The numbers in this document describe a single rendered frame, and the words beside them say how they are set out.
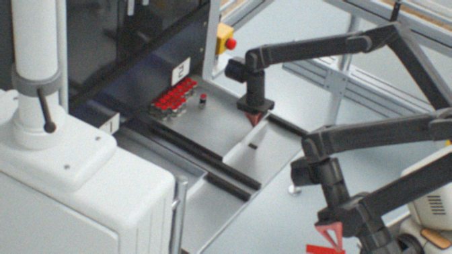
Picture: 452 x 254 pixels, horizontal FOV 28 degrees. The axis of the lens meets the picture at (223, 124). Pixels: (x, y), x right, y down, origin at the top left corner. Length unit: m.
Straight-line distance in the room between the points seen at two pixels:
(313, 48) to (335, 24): 2.38
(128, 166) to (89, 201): 0.11
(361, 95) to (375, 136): 1.69
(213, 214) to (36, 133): 0.98
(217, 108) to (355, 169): 1.32
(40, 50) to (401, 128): 0.79
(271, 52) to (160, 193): 1.03
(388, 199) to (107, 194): 0.67
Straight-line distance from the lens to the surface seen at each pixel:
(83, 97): 2.35
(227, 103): 2.86
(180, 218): 1.82
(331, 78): 3.66
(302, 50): 2.52
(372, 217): 2.03
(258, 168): 2.66
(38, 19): 1.49
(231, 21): 3.16
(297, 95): 4.34
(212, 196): 2.56
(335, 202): 2.08
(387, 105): 3.59
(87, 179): 1.63
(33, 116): 1.62
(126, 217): 1.58
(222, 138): 2.73
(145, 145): 2.68
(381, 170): 4.05
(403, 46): 2.36
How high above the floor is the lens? 2.72
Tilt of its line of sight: 42 degrees down
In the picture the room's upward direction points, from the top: 8 degrees clockwise
